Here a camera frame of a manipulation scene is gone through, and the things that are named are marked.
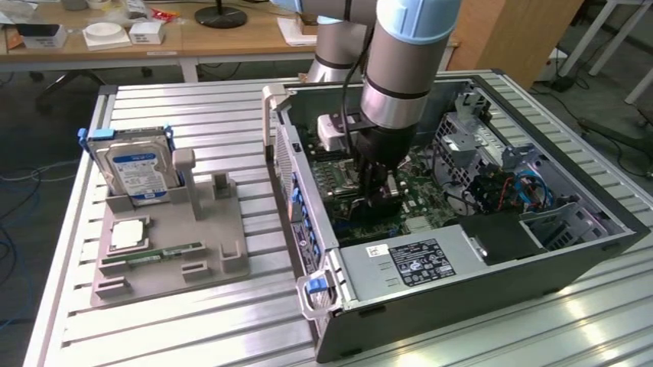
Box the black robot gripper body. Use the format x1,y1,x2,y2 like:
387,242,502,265
353,124,418,174

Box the green graphics card black fan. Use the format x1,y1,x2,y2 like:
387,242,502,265
331,174,409,230

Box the CPU socket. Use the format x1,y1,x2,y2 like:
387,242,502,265
335,160,361,188

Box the green motherboard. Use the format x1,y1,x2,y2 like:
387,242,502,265
298,132,464,248

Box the black RAM slot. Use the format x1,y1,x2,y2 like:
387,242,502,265
311,149,358,161

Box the perforated metal disk bay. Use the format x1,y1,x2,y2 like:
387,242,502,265
431,110,514,192

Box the grey power supply unit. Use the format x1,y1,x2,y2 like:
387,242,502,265
338,224,492,303

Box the black plastic shroud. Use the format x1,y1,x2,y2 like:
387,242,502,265
456,212,550,268

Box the white paper stack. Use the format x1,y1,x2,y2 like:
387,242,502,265
275,15,321,47

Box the black open PC case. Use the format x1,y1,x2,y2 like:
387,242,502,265
261,74,653,364

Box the wooden cabinet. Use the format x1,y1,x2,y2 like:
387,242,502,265
443,0,586,91

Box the silver drive cage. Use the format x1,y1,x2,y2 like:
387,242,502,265
518,198,621,252

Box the wooden desk white legs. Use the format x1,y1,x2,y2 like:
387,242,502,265
0,0,461,83

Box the black floor stand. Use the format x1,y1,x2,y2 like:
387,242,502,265
576,114,653,154

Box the black round lamp base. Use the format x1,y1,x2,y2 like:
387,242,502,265
192,0,250,29

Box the grey printed parts rack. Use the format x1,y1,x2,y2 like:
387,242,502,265
88,148,253,309

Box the hard disk in blue caddy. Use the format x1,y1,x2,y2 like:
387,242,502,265
75,124,178,209

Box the green RAM stick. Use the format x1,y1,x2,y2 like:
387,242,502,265
100,244,206,265

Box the silver CPU chip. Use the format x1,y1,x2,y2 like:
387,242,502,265
110,220,144,252

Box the red packet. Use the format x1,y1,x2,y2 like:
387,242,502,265
151,9,184,24

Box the small white carton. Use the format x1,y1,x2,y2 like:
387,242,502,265
127,21,167,46

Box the white square round-hole container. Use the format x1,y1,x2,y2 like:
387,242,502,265
80,21,134,51

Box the black chair base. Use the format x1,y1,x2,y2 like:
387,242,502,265
28,67,154,114

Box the white box black lid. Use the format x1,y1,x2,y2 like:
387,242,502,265
14,23,70,50

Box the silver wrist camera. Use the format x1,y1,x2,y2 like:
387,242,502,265
315,113,359,152

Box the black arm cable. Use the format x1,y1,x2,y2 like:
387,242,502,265
339,0,371,154

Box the red wire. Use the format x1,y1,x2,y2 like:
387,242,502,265
498,171,542,211

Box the blue wire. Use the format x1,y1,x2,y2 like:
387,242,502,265
514,170,556,209

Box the white table frame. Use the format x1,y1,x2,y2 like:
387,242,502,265
556,0,653,104

